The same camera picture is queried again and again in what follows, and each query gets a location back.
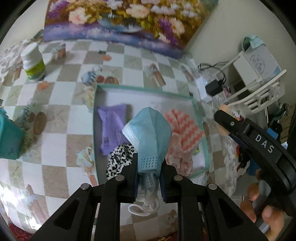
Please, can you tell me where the floral pink scrunchie cloth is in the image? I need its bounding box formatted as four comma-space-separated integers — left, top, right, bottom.
165, 133, 197, 177

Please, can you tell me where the black white leopard scrunchie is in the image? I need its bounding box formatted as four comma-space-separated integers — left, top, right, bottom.
106, 144, 135, 180

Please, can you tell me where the pink white knitted cloth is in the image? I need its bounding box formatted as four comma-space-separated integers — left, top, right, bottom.
165, 109, 205, 151

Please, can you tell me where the purple wipes packet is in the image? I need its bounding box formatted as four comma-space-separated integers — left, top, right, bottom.
97, 104, 129, 155

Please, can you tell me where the person's right hand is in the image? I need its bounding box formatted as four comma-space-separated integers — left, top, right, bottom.
239, 169, 286, 241

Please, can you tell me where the white plastic rack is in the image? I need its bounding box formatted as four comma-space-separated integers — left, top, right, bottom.
221, 51, 287, 116

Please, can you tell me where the white green-rimmed shallow box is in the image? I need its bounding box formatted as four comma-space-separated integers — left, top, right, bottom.
93, 84, 203, 185

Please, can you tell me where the white power strip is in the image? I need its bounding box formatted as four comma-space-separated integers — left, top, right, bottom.
195, 76, 212, 103

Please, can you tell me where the black power adapter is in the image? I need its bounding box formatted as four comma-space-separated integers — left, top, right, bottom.
205, 80, 223, 97

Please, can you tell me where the white box on rack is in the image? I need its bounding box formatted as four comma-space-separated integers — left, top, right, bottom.
233, 45, 282, 86

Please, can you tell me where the teal plastic treasure box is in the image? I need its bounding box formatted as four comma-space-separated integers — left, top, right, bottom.
0, 108, 25, 160

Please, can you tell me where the white green-label pill bottle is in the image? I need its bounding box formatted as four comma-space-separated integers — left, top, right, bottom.
21, 42, 46, 82

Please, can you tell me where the floral painting canvas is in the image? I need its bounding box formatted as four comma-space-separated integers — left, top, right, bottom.
44, 0, 218, 59

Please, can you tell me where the black cable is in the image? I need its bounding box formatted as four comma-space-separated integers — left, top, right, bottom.
197, 61, 232, 88

